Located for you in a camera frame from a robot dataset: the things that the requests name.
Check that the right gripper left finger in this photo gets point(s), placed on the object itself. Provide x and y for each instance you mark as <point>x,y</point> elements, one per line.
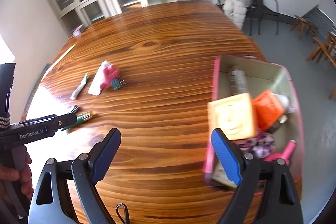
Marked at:
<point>90,168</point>

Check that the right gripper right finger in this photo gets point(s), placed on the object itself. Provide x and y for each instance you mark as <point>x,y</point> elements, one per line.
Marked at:
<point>243,171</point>

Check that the yellow white cardboard box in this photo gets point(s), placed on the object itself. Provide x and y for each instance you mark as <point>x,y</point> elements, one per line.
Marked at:
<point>220,176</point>

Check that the leopard print fabric scrunchie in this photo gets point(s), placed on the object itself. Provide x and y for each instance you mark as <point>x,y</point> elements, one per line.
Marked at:
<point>262,145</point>

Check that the pink knotted foam toy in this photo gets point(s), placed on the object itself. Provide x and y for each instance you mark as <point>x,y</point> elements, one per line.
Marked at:
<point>285,154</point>
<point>110,73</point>

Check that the green tube with gold cap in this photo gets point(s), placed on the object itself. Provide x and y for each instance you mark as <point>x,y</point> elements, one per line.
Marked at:
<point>80,120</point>

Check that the light orange toy cube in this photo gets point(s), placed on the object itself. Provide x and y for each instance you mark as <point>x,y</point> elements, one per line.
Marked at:
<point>234,115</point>

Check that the bright orange toy cube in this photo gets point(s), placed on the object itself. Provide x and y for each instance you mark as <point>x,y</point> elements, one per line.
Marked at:
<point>268,110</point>

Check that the white gauze roll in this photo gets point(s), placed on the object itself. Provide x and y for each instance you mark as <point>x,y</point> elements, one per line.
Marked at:
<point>285,102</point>

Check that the large white cream tube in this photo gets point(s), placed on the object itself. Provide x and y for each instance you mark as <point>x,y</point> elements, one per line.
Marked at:
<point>94,88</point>

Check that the large metal clamp clip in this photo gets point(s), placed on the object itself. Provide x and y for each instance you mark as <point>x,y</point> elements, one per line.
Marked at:
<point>237,81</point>

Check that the teal binder clip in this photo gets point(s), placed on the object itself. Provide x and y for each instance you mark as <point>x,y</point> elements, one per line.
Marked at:
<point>117,83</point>

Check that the small white green tube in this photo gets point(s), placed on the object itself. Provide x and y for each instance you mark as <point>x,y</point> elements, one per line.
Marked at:
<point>77,91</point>

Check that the brown bottle with silver cap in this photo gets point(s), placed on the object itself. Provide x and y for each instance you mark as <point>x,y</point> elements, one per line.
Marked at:
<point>277,124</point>

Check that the person's left hand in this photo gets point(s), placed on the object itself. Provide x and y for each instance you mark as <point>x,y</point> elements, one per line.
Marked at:
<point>25,175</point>

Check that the pink metal tin box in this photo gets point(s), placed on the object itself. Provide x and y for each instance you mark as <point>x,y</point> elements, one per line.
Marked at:
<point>260,76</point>

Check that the deck of cards box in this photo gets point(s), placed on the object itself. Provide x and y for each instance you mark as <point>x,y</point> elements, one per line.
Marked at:
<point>78,30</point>

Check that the wooden chair set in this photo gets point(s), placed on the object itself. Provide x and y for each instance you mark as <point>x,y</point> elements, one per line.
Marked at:
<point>324,49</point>

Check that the black metal chair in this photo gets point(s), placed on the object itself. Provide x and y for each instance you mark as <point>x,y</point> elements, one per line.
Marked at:
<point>262,9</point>
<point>249,15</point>

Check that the wooden stool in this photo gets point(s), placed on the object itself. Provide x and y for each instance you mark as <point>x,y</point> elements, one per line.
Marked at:
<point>304,26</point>

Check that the white jacket on chair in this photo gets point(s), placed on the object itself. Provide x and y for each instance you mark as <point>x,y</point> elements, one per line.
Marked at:
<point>235,10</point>

